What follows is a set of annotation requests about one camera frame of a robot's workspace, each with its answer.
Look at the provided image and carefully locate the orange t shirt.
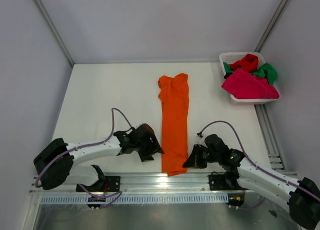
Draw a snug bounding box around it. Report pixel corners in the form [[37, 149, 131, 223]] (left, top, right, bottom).
[[158, 73, 189, 177]]

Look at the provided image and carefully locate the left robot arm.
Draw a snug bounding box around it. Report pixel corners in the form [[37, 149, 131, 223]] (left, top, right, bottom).
[[33, 123, 188, 192]]

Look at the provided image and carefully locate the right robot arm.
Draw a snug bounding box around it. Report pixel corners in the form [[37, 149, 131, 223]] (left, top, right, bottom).
[[194, 134, 320, 230]]

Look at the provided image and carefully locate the right controller board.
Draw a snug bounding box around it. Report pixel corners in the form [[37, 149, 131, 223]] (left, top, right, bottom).
[[227, 193, 245, 207]]

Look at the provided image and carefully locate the controller board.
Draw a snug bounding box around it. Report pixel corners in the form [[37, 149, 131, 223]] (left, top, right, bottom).
[[87, 197, 106, 209], [227, 193, 245, 207]]

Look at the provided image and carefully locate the left controller board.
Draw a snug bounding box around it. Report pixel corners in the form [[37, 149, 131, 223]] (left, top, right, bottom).
[[87, 197, 106, 209]]

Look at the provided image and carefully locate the magenta t shirt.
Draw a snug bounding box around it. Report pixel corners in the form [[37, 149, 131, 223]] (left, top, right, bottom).
[[221, 68, 280, 99]]

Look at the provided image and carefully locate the black t shirt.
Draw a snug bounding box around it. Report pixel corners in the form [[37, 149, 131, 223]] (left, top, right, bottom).
[[224, 73, 231, 79]]

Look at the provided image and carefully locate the white plastic basket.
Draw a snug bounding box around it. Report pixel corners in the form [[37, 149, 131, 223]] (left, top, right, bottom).
[[219, 51, 280, 104]]

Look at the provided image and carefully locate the red t shirt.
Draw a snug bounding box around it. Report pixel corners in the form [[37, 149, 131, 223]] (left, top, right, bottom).
[[229, 53, 259, 73]]

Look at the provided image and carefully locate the green t shirt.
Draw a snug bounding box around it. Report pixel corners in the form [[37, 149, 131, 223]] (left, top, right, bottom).
[[223, 62, 277, 85]]

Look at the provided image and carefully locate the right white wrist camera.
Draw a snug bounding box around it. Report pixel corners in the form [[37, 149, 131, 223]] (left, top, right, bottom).
[[196, 133, 205, 145]]

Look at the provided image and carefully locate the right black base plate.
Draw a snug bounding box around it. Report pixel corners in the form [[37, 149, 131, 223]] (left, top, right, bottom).
[[208, 172, 245, 191]]

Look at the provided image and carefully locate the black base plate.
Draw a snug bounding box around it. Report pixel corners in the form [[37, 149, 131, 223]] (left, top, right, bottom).
[[83, 176, 121, 193], [208, 172, 245, 191]]

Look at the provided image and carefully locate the aluminium front rail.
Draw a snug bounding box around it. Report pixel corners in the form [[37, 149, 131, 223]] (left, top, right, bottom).
[[28, 172, 303, 195]]

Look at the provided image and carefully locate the white slotted cable duct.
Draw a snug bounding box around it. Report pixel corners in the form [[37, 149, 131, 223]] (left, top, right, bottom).
[[39, 193, 228, 205]]

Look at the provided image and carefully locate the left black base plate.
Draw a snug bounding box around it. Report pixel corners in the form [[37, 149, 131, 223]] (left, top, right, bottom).
[[83, 176, 121, 193]]

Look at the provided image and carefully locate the left frame post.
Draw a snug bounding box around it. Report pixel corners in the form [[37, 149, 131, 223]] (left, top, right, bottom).
[[33, 0, 75, 67]]

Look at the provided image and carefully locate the frame post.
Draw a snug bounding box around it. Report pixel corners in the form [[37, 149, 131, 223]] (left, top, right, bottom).
[[254, 0, 291, 52], [33, 0, 75, 67]]

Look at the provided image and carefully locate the right frame post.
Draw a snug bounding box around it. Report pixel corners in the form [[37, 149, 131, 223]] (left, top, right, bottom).
[[254, 0, 291, 52]]

